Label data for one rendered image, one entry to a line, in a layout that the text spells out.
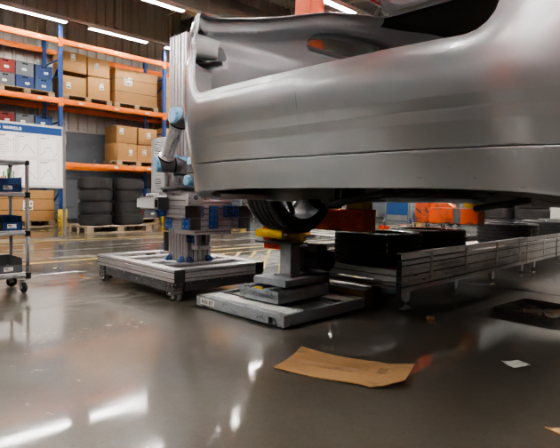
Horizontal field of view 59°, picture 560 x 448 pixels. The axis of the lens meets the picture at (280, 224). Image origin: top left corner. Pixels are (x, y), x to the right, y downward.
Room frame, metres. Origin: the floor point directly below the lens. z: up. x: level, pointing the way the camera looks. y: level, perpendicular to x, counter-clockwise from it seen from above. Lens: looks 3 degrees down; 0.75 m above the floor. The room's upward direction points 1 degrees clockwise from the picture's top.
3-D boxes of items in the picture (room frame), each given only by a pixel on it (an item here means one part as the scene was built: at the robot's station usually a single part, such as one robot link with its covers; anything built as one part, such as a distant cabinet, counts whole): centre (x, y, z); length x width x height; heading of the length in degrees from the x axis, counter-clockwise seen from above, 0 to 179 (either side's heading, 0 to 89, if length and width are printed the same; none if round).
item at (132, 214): (10.26, 3.48, 0.55); 1.40 x 0.80 x 1.09; 136
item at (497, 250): (4.23, -1.67, 0.28); 2.47 x 0.06 x 0.22; 136
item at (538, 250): (5.76, -2.59, 0.19); 1.00 x 0.86 x 0.39; 136
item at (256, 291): (3.35, -0.04, 0.13); 0.50 x 0.36 x 0.10; 136
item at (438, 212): (5.06, -1.79, 0.69); 0.52 x 0.17 x 0.35; 46
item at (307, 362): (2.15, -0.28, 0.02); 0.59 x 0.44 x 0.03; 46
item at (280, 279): (3.38, -0.07, 0.32); 0.40 x 0.30 x 0.28; 136
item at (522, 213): (10.55, -4.98, 0.55); 1.40 x 0.80 x 1.09; 42
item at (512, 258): (4.51, -1.38, 0.14); 2.47 x 0.85 x 0.27; 136
